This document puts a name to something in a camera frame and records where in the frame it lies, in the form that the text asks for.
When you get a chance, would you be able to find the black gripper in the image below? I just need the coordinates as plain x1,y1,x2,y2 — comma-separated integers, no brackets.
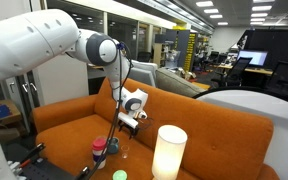
117,120,141,140

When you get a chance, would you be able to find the small clear glass cup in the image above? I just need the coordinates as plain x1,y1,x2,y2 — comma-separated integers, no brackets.
120,144,131,160

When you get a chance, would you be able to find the grey fabric sofa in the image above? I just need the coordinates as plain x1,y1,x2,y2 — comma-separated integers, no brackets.
155,67,207,98

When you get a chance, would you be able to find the orange fabric sofa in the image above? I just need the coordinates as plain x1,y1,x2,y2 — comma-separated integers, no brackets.
32,77,280,180

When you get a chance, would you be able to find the red lid striped tumbler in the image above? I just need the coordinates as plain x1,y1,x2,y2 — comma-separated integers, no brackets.
91,137,108,170

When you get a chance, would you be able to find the round light green lid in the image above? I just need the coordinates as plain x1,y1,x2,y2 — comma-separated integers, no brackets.
112,169,128,180

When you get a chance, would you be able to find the white cylinder table lamp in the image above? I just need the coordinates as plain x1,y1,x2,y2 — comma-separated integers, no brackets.
151,124,189,180

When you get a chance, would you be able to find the light grey chair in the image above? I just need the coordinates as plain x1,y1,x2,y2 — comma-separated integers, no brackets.
127,59,159,88

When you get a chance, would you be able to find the white storage cabinet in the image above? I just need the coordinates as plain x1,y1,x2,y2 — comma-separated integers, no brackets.
33,53,90,107

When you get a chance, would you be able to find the yellow and black shelf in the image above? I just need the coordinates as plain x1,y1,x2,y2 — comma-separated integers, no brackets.
175,29,199,73

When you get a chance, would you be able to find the brown box under blue object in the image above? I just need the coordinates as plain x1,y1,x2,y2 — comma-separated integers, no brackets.
0,99,24,126

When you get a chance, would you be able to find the black mesh office chair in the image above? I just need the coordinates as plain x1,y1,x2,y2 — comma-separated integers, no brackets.
211,57,253,88

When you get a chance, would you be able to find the wooden office desk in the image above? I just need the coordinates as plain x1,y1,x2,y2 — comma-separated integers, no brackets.
217,63,274,76

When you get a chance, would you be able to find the lit computer monitor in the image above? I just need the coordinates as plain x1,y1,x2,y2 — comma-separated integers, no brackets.
237,49,269,67

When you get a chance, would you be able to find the white round panel black rim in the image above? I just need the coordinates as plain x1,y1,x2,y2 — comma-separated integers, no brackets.
193,87,288,180

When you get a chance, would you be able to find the blue cup with handle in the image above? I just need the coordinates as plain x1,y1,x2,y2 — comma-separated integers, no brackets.
106,136,121,155

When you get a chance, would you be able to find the orange handled black clamp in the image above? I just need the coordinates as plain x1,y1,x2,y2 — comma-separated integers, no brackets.
73,165,92,180
16,142,47,168

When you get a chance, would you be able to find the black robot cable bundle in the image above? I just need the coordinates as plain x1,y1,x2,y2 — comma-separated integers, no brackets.
82,41,134,180

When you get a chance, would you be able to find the black partition wall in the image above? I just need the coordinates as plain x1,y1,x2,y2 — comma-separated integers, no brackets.
242,28,288,72

